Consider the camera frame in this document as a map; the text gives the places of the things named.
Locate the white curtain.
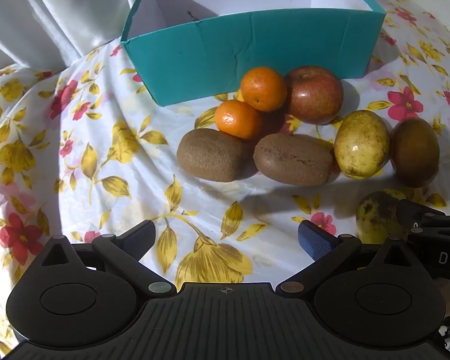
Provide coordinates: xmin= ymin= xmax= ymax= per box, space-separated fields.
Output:
xmin=0 ymin=0 xmax=156 ymax=79

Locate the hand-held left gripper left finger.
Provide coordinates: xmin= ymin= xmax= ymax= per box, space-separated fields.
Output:
xmin=34 ymin=219 xmax=177 ymax=297

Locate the orange mandarin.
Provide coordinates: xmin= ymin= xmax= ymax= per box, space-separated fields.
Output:
xmin=215 ymin=100 xmax=263 ymax=140
xmin=241 ymin=67 xmax=288 ymax=112

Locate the green-yellow blotched guava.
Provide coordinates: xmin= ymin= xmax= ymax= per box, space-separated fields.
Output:
xmin=356 ymin=189 xmax=417 ymax=244

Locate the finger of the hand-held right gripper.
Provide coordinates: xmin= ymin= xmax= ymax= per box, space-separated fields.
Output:
xmin=396 ymin=199 xmax=448 ymax=233

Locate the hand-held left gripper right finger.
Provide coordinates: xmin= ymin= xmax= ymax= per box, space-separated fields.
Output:
xmin=275 ymin=220 xmax=417 ymax=295

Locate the teal cardboard box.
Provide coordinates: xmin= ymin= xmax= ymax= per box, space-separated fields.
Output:
xmin=120 ymin=0 xmax=387 ymax=107

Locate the floral printed cloth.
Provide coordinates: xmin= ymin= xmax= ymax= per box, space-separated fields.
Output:
xmin=0 ymin=0 xmax=450 ymax=360

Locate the yellow speckled guava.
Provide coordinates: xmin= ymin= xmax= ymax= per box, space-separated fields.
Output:
xmin=334 ymin=109 xmax=391 ymax=179

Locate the brown sapodilla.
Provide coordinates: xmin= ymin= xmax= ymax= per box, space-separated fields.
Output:
xmin=389 ymin=118 xmax=440 ymax=188

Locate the brown kiwi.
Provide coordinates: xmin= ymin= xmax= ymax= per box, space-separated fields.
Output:
xmin=176 ymin=128 xmax=253 ymax=183
xmin=253 ymin=133 xmax=334 ymax=187

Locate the red apple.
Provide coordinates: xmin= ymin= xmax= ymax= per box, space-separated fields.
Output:
xmin=284 ymin=65 xmax=344 ymax=125

